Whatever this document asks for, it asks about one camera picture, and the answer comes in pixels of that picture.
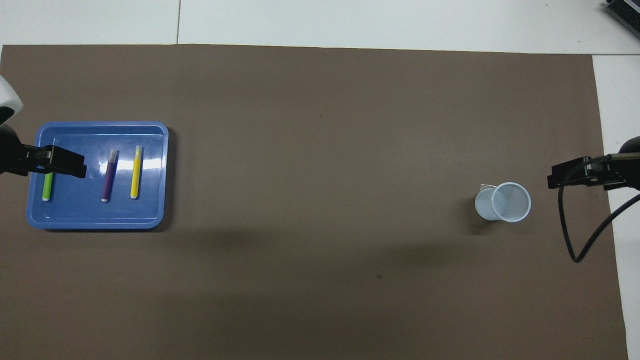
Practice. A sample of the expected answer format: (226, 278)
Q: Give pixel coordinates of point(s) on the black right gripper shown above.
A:
(631, 160)

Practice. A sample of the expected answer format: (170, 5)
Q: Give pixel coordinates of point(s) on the grey striped device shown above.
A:
(627, 12)

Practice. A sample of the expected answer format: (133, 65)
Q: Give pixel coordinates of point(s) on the brown table mat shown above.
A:
(320, 125)

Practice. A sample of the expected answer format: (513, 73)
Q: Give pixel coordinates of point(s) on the blue plastic tray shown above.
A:
(100, 215)

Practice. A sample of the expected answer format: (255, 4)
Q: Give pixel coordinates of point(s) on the purple highlighter pen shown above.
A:
(109, 180)

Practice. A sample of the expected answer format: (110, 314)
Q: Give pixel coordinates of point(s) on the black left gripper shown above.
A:
(9, 150)

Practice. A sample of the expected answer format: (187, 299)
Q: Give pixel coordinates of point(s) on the green highlighter pen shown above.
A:
(47, 187)

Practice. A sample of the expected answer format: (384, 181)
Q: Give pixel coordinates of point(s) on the yellow highlighter pen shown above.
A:
(135, 175)

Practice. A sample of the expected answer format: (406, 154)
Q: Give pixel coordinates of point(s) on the translucent plastic pen cup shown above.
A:
(487, 205)

